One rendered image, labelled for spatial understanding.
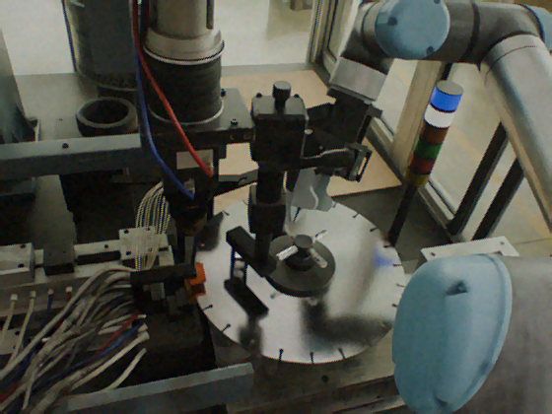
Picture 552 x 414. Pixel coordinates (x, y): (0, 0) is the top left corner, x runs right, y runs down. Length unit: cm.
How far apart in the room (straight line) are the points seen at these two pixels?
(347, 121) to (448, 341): 44
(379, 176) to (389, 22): 73
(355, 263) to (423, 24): 37
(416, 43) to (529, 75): 13
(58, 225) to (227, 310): 54
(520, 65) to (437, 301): 33
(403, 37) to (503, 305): 35
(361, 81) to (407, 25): 14
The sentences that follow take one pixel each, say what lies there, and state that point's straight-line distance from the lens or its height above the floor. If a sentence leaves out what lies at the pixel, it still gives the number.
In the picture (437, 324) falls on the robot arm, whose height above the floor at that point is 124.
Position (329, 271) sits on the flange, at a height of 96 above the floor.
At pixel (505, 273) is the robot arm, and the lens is 38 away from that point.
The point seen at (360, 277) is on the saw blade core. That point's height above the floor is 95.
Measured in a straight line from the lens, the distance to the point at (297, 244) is 71.
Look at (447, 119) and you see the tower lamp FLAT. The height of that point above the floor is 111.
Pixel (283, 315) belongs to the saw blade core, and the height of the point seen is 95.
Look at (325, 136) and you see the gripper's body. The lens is 72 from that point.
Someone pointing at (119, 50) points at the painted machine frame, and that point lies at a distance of 62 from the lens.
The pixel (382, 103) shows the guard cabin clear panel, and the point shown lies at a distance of 143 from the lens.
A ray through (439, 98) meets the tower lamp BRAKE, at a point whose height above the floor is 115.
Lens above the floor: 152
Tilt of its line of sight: 43 degrees down
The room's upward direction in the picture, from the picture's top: 8 degrees clockwise
